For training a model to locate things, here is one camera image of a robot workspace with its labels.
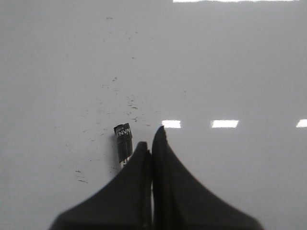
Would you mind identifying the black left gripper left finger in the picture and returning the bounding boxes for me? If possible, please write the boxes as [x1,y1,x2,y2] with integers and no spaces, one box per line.
[50,142,152,230]

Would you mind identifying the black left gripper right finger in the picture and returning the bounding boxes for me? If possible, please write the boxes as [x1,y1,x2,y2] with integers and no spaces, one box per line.
[152,126,263,230]

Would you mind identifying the white black whiteboard marker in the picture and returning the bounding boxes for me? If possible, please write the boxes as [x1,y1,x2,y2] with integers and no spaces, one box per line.
[114,123,133,168]

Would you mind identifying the white whiteboard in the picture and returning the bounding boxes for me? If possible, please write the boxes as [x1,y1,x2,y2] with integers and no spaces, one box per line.
[0,0,307,230]

